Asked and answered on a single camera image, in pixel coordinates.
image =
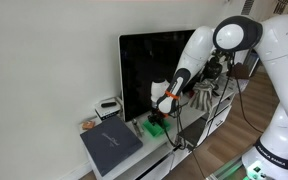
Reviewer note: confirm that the white tv stand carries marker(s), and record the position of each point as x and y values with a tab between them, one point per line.
161	154

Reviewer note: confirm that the striped grey cloth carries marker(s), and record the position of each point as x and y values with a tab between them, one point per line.
202	98

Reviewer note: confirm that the potted green plant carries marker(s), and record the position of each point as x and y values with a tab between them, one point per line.
213	68

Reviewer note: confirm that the white set-top box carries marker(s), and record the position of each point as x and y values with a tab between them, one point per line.
104	113

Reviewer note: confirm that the black remote control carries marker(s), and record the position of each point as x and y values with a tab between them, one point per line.
108	104

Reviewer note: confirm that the black av receiver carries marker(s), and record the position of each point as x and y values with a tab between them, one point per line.
192	133

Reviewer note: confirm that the dark brown pouch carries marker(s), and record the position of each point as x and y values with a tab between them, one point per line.
239	71

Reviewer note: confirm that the small grey metal bottle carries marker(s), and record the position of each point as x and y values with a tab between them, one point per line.
136	127

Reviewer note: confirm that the black flat screen tv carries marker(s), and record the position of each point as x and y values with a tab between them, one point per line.
143	59

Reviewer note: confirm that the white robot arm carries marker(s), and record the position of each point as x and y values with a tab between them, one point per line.
267	159

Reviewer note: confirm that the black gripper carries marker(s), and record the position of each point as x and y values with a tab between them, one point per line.
157	117

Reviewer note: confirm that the small orange brown box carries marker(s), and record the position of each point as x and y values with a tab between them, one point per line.
88	125

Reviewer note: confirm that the dark grey flat box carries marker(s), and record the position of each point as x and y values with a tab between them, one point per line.
109	143

